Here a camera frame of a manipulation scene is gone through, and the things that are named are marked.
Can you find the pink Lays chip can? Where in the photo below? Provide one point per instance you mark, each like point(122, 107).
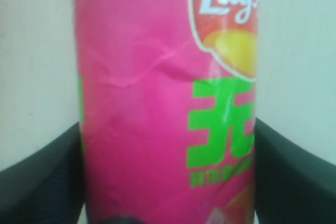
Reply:
point(167, 103)

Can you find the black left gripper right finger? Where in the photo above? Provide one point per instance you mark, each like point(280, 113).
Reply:
point(292, 185)

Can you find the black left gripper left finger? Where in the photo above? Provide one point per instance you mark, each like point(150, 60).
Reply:
point(48, 186)

